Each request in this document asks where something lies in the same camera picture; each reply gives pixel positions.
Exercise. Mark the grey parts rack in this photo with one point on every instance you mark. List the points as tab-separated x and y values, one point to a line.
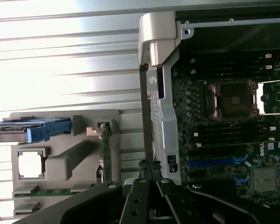
81	154

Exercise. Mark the green GPU card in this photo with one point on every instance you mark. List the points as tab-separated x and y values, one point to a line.
106	154

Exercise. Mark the disk with blue carrier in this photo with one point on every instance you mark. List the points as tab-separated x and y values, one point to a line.
37	134

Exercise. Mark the square CPU chip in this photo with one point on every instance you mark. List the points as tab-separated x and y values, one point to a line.
30	165

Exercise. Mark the metal CPU socket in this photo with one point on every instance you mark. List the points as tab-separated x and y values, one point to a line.
233	100

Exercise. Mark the silver chipset heatsink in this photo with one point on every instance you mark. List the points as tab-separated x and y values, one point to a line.
264	180

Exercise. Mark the green RAM stick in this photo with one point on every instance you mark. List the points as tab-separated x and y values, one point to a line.
49	193

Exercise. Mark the black RAM slot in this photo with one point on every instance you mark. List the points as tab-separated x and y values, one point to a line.
233	140
228	70
233	130
228	59

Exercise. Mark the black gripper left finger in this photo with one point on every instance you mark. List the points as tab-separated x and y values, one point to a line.
137	200

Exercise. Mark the black expansion slot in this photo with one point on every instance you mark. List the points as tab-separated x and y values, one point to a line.
207	175

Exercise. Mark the green Dell motherboard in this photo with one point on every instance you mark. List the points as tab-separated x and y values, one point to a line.
277	112

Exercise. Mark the blue expansion slot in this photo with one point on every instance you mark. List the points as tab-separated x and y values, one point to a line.
210	163

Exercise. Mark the thin metal locking lever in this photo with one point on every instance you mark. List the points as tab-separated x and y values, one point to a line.
275	114
275	81

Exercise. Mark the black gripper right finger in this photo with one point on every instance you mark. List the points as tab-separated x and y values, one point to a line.
175	200

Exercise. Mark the silver open PC case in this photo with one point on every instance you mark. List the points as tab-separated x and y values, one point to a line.
168	116

